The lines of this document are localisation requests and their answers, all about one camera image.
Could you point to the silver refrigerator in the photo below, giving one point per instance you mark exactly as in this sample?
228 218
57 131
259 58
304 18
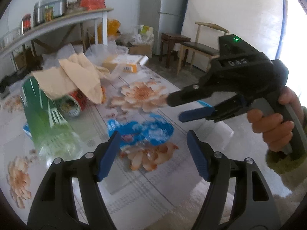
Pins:
164 16

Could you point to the dark wooden stool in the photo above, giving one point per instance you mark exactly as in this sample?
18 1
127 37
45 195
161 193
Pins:
170 39

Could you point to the green plastic cup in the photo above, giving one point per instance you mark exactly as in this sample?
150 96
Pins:
51 134

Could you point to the white orange medicine box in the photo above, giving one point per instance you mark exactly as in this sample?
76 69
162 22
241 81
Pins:
126 63

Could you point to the cardboard box on floor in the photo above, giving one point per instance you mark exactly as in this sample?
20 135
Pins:
144 50

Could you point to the person's right hand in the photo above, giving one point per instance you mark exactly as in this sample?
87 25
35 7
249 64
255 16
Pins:
276 132

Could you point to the silver rice cooker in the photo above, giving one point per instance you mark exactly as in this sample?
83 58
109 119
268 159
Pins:
47 10

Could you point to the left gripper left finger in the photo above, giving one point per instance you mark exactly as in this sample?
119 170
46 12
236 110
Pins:
53 206

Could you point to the beige paper napkin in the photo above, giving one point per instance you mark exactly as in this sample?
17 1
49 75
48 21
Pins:
74 73

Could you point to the white bags on box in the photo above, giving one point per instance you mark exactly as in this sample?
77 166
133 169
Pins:
142 35

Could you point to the glass bowl on shelf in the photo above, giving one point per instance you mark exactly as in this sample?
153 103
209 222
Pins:
9 37

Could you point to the floral tablecloth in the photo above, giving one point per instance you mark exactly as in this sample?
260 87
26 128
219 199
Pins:
148 175

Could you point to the red sauce jar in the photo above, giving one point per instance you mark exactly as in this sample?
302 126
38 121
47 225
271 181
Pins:
25 23

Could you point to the red drink can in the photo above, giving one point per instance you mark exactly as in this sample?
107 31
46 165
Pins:
72 105

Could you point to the white mattress with blue edge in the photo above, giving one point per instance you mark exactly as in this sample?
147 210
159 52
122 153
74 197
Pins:
258 22

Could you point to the yellow plastic bag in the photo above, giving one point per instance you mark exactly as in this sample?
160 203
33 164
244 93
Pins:
112 30

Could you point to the orange plastic bag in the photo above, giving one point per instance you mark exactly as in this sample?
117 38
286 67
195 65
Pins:
93 4

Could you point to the wooden chair dark seat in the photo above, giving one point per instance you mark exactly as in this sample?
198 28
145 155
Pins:
198 48

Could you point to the white side table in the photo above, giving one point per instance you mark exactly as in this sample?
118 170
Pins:
61 22

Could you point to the blue wrapper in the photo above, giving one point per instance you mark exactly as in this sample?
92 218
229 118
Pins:
153 132

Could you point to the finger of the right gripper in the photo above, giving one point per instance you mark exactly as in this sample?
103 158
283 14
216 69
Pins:
225 110
196 92

